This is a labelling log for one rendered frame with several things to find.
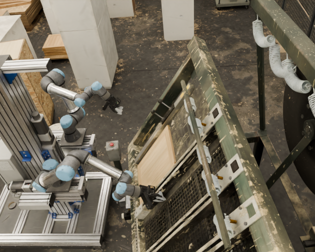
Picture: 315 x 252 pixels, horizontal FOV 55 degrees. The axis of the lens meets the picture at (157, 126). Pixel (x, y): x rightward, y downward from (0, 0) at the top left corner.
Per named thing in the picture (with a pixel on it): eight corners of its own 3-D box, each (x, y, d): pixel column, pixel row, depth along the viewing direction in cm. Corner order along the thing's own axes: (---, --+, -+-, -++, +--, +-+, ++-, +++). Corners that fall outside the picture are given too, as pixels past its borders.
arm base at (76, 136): (63, 142, 287) (59, 135, 280) (67, 131, 298) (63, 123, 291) (78, 142, 286) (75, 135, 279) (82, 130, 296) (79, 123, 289)
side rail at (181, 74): (142, 142, 304) (132, 139, 300) (203, 53, 240) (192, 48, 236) (142, 146, 300) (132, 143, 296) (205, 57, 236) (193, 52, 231)
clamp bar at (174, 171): (142, 210, 247) (114, 205, 237) (232, 107, 177) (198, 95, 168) (143, 221, 239) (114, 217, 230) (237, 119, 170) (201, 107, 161)
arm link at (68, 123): (60, 131, 283) (55, 121, 274) (69, 122, 291) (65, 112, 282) (70, 135, 279) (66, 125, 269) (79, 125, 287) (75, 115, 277)
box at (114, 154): (109, 153, 311) (105, 141, 298) (121, 151, 311) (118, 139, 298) (109, 162, 302) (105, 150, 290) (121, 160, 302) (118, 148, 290)
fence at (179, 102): (138, 160, 284) (134, 159, 283) (193, 84, 229) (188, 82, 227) (138, 164, 281) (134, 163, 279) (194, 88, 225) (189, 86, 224)
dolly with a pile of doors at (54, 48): (54, 47, 626) (49, 33, 605) (78, 46, 621) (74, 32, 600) (45, 64, 583) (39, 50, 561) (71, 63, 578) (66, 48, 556)
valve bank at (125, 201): (118, 183, 306) (114, 168, 289) (132, 181, 306) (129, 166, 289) (119, 229, 270) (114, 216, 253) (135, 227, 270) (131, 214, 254)
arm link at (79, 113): (70, 124, 291) (40, 76, 258) (80, 114, 299) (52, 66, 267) (79, 125, 284) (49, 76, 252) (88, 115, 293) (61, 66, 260)
